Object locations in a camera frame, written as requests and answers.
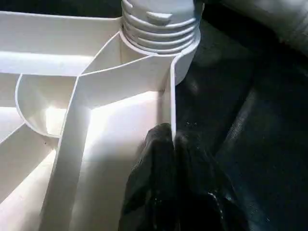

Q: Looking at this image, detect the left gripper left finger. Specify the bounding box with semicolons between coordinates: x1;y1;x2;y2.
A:
117;123;176;231

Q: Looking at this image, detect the white plastic table top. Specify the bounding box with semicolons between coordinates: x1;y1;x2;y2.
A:
0;11;205;231

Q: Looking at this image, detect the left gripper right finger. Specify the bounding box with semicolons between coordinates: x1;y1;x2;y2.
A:
174;133;251;231

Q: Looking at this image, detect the black work mat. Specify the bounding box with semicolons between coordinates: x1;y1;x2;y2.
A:
0;0;308;231

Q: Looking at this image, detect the white plastic table leg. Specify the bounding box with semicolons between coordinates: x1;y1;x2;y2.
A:
120;0;202;54

